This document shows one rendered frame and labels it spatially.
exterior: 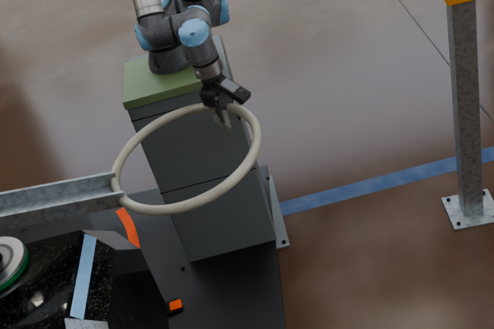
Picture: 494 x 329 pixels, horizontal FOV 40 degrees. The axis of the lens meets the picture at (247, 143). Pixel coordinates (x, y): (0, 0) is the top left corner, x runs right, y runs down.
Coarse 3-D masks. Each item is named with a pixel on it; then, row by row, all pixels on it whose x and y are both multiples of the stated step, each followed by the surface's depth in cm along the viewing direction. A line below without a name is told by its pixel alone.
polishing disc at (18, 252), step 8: (0, 240) 207; (8, 240) 206; (16, 240) 205; (0, 248) 204; (8, 248) 203; (16, 248) 202; (24, 248) 202; (8, 256) 200; (16, 256) 199; (24, 256) 200; (0, 264) 198; (8, 264) 197; (16, 264) 196; (0, 272) 195; (8, 272) 194; (0, 280) 192
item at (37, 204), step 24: (0, 192) 196; (24, 192) 199; (48, 192) 202; (72, 192) 205; (96, 192) 205; (120, 192) 198; (0, 216) 187; (24, 216) 190; (48, 216) 192; (72, 216) 196
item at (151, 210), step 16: (176, 112) 224; (192, 112) 224; (240, 112) 213; (144, 128) 223; (256, 128) 204; (128, 144) 219; (256, 144) 198; (240, 176) 191; (208, 192) 188; (224, 192) 189; (128, 208) 196; (144, 208) 192; (160, 208) 190; (176, 208) 188; (192, 208) 188
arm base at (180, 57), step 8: (168, 48) 255; (176, 48) 256; (184, 48) 258; (152, 56) 259; (160, 56) 256; (168, 56) 256; (176, 56) 257; (184, 56) 258; (152, 64) 260; (160, 64) 258; (168, 64) 257; (176, 64) 257; (184, 64) 258; (152, 72) 263; (160, 72) 259; (168, 72) 258
